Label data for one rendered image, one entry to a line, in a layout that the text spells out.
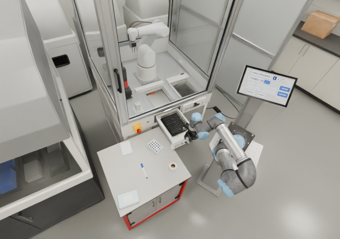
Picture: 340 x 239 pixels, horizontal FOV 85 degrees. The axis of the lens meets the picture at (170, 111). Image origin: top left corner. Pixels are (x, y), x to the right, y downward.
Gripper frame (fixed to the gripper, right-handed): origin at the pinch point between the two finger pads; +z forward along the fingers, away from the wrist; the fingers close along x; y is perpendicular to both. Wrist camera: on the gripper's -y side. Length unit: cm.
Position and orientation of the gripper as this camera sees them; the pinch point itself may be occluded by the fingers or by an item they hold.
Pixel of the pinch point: (187, 139)
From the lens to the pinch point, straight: 163.5
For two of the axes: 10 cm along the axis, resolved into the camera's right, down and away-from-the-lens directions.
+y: 5.0, 6.8, -5.3
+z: -0.8, 6.5, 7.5
